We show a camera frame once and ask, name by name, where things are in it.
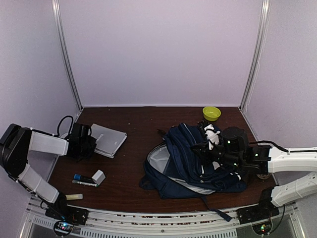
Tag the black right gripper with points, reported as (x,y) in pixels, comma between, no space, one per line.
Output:
(202,154)

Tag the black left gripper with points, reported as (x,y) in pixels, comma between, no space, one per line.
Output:
(92,141)

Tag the grey hardcover book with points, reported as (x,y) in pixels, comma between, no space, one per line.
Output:
(108,141)

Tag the white power adapter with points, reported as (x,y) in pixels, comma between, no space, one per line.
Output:
(98,177)

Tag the navy blue student backpack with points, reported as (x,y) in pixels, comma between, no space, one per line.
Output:
(175,171)

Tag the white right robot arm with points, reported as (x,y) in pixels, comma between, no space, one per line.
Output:
(231,147)

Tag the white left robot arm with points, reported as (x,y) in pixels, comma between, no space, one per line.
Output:
(17,143)

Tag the blue cap black marker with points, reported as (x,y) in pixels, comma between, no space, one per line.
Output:
(82,178)

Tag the white marker pen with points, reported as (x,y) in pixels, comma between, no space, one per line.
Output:
(84,183)

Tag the lime green bowl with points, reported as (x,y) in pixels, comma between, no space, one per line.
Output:
(211,113)

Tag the pale yellow eraser stick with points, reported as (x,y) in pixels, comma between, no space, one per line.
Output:
(74,196)

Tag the patterned mug orange inside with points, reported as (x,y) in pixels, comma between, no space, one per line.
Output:
(263,177)

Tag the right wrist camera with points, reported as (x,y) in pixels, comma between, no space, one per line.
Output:
(210,132)

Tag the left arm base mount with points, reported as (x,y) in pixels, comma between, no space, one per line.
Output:
(61,211)

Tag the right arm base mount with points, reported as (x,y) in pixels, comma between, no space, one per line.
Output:
(263,210)

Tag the front aluminium rail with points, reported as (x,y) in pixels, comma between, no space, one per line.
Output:
(206,224)

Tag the left aluminium frame post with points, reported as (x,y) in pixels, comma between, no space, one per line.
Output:
(65,54)

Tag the aluminium frame post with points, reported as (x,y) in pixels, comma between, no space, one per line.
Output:
(65,54)
(255,63)

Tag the right aluminium frame post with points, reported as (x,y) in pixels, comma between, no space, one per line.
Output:
(255,63)

